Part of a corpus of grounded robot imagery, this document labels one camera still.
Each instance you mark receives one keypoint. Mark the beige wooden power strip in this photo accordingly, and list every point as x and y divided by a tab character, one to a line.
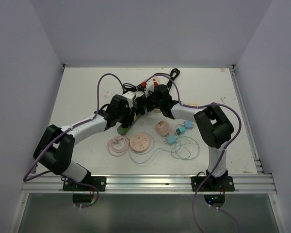
155	80

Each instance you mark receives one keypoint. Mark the light blue charger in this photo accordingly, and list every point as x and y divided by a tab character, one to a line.
189	125

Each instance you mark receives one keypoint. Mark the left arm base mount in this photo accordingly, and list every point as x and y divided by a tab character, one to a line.
92	182

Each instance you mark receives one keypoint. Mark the aluminium rail frame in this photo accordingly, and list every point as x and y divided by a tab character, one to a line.
154	184

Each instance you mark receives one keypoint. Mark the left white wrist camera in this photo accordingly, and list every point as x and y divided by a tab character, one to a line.
130	96

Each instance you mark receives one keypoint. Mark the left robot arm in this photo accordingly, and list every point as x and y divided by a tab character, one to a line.
55	149

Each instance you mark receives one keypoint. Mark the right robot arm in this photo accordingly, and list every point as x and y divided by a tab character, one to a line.
213	125

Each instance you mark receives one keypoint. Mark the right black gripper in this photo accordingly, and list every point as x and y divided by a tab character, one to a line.
143	100

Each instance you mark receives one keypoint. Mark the teal dual usb charger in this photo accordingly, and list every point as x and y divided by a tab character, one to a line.
180	130

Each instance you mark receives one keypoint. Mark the green power strip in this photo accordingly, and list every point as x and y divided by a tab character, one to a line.
124	128

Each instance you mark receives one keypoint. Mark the light teal charger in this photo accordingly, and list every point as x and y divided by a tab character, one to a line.
171	140

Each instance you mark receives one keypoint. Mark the light pink cube adapter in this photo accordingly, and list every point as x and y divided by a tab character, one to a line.
163	128

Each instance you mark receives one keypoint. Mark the pink round socket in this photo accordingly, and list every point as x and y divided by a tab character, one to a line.
139	142

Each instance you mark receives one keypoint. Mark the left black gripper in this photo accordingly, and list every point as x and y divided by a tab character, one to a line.
130	113

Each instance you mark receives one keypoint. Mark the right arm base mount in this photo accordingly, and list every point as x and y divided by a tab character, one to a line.
212	184

